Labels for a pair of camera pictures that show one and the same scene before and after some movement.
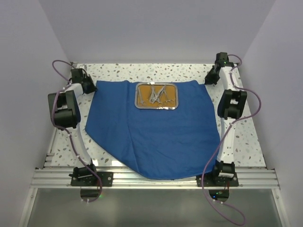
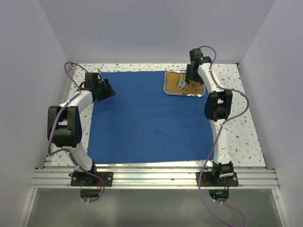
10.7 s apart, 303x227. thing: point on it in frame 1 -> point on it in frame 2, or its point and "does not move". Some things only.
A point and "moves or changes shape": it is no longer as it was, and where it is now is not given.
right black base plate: (213, 179) does not move
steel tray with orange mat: (156, 95) -> (174, 82)
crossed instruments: (153, 96) -> (182, 84)
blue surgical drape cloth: (156, 144) moves or changes shape
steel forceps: (171, 101) -> (193, 85)
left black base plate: (106, 178) does not move
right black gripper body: (212, 77) -> (191, 75)
